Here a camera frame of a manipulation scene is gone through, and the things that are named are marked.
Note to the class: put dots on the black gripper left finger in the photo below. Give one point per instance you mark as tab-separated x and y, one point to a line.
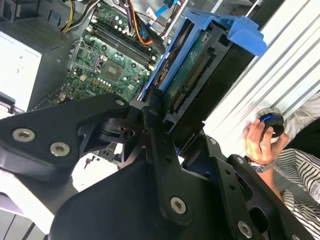
57	125

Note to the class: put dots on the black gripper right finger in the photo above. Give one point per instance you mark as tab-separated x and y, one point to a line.
230	185

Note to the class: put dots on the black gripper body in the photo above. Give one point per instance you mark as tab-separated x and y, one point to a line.
112	212

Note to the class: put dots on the hard disk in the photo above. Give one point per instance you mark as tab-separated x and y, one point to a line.
195	67

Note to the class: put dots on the bare person's hand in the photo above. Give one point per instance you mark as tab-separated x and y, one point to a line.
257	152

